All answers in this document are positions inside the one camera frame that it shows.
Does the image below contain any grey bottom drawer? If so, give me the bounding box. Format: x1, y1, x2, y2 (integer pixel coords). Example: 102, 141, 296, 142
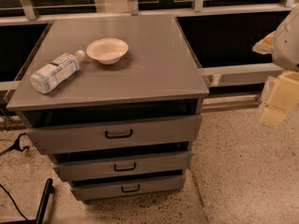
71, 175, 186, 201

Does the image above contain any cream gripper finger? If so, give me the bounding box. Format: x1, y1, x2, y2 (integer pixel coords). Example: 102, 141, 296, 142
260, 71, 299, 128
252, 32, 276, 54

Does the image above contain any grey middle drawer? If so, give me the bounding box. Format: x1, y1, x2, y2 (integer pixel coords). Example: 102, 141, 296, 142
54, 150, 192, 182

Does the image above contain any grey drawer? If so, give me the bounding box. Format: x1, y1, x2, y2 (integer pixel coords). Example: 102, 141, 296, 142
71, 175, 186, 201
27, 115, 202, 154
54, 150, 192, 182

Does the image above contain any black stand leg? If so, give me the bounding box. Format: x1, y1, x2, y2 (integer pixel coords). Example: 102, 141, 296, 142
0, 178, 54, 224

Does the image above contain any metal window railing frame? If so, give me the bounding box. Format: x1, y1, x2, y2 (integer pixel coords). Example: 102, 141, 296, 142
0, 0, 299, 109

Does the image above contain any grey drawer cabinet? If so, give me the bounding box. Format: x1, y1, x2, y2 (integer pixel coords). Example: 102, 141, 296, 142
7, 15, 208, 188

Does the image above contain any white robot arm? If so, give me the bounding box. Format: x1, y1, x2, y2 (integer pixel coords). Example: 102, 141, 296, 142
252, 6, 299, 128

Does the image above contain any white bowl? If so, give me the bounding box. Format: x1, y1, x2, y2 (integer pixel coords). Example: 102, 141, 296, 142
87, 38, 129, 64

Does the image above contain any clear plastic water bottle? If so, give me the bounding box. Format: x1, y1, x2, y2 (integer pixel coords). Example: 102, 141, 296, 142
30, 50, 85, 94

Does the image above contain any grey top drawer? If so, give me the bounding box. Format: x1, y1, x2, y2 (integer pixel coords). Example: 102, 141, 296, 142
27, 115, 202, 154

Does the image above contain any black cable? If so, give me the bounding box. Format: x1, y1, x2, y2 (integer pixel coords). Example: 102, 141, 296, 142
0, 183, 30, 221

